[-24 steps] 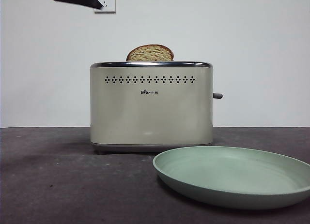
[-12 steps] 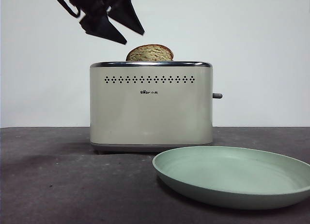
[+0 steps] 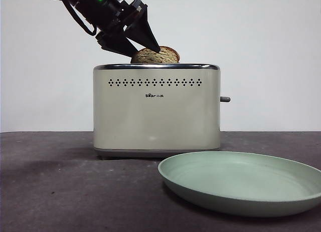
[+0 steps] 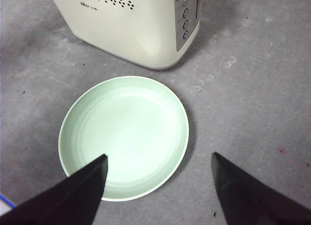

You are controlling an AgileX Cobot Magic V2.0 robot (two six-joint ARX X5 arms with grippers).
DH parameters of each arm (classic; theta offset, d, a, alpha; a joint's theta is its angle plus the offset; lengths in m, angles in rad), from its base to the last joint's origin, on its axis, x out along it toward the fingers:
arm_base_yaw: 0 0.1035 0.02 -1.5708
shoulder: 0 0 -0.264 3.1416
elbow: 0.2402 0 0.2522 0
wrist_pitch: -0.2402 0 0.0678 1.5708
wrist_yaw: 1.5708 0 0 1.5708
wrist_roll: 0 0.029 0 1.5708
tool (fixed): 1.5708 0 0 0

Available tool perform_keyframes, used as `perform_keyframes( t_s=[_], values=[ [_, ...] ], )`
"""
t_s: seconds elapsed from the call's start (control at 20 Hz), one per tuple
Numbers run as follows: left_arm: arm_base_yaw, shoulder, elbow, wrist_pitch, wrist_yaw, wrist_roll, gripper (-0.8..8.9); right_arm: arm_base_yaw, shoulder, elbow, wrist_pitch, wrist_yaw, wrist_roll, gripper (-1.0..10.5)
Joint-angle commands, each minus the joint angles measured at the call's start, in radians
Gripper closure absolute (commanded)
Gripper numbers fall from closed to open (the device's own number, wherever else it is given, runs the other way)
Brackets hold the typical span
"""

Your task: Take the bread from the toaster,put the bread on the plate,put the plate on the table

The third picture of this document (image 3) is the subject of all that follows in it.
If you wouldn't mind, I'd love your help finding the pale green round plate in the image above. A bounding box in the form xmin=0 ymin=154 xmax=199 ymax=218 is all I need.
xmin=157 ymin=151 xmax=321 ymax=217

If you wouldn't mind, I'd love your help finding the cream two-slot toaster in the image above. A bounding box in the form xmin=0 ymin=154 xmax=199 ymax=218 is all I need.
xmin=92 ymin=63 xmax=221 ymax=160

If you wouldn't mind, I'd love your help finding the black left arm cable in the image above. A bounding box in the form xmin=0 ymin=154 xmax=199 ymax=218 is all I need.
xmin=59 ymin=0 xmax=97 ymax=37

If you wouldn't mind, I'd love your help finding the large toast bread slice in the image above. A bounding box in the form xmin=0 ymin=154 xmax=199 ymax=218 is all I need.
xmin=130 ymin=46 xmax=181 ymax=64

